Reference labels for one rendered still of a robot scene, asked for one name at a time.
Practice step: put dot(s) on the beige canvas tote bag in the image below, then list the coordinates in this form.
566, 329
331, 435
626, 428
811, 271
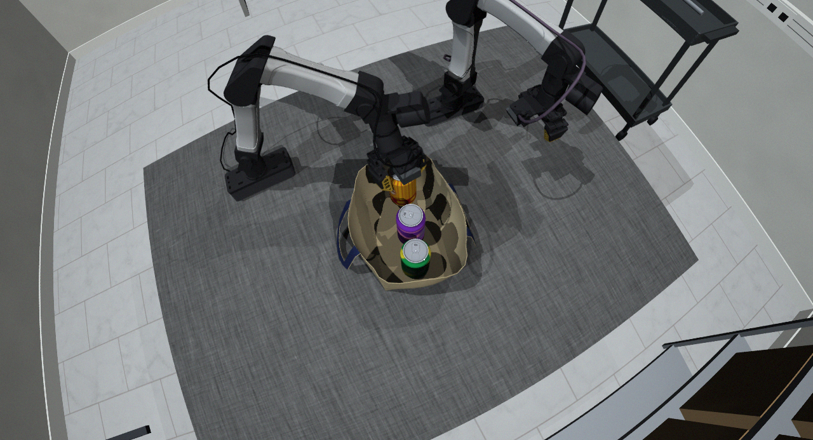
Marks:
449, 213

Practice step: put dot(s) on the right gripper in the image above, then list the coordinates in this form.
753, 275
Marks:
385, 144

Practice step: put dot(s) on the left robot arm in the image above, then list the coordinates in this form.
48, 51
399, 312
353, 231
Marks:
560, 56

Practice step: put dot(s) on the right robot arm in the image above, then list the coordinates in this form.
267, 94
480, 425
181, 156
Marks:
281, 68

